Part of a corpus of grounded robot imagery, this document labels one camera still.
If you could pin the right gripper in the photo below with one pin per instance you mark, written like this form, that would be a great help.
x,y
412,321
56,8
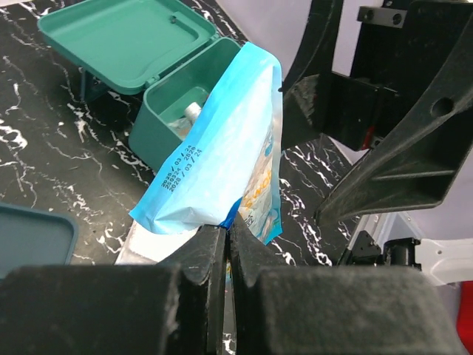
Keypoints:
x,y
401,47

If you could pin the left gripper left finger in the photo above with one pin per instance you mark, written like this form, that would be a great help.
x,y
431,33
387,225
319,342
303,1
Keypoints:
x,y
173,307

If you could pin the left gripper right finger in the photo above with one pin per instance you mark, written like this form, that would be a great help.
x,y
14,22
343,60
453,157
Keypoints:
x,y
283,309

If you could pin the blue cotton swab bag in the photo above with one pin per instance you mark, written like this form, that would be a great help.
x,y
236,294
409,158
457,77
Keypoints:
x,y
228,164

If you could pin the white green-label bottle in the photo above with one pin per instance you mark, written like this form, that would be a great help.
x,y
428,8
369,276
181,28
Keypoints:
x,y
192,112

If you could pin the green medicine box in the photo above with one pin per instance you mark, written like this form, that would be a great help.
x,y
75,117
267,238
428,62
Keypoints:
x,y
163,50

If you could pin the white gauze packet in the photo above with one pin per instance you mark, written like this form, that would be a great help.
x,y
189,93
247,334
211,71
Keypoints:
x,y
143,247

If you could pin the blue divided tray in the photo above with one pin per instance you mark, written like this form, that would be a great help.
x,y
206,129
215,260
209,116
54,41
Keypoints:
x,y
32,237

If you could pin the red first aid pouch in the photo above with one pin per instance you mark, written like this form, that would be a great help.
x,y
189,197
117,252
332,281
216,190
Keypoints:
x,y
464,323

